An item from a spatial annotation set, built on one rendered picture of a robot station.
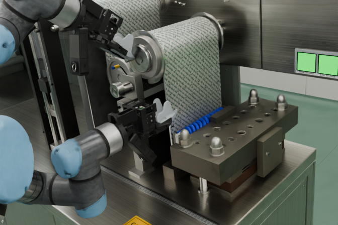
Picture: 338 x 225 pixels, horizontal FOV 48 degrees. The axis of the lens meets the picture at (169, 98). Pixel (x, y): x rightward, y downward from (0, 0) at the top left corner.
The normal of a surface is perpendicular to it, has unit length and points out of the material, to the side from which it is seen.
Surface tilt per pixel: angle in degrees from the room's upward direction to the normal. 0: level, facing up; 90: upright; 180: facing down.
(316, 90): 90
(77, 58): 78
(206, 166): 90
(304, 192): 90
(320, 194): 0
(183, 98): 90
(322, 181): 0
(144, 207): 0
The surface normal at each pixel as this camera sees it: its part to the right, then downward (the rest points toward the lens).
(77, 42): -0.69, 0.14
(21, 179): 0.97, -0.14
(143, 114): 0.72, 0.18
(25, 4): 0.23, 0.36
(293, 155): -0.11, -0.92
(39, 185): 0.97, 0.06
